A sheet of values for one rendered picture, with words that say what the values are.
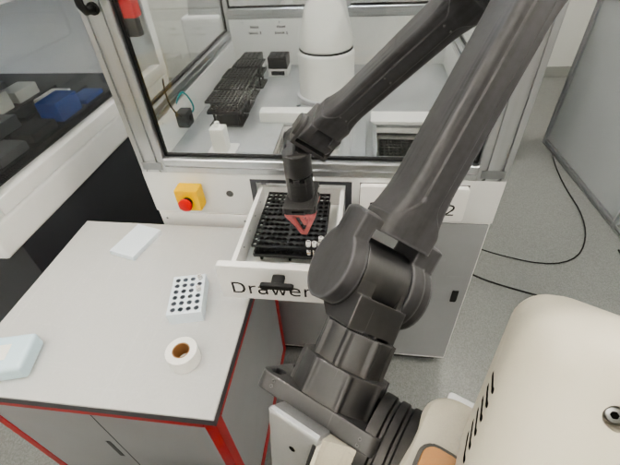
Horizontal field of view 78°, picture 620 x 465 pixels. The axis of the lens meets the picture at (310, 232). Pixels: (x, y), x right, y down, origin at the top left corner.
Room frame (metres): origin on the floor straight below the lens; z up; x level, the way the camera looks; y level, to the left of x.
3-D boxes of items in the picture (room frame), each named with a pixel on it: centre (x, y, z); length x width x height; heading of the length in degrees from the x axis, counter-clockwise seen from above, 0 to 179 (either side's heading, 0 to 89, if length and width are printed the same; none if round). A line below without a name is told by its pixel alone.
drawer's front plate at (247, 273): (0.58, 0.07, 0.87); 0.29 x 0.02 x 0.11; 81
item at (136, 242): (0.87, 0.53, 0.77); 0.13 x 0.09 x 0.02; 156
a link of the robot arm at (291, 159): (0.67, 0.02, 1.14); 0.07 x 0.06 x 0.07; 0
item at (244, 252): (0.79, 0.04, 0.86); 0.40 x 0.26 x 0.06; 171
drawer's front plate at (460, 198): (0.85, -0.29, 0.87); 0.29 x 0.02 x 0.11; 81
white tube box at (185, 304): (0.63, 0.32, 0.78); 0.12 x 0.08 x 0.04; 4
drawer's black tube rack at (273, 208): (0.78, 0.04, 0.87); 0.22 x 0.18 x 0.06; 171
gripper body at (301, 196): (0.67, 0.01, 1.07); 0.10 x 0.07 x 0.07; 169
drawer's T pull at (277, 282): (0.56, 0.08, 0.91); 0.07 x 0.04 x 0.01; 81
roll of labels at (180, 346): (0.47, 0.30, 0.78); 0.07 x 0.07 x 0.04
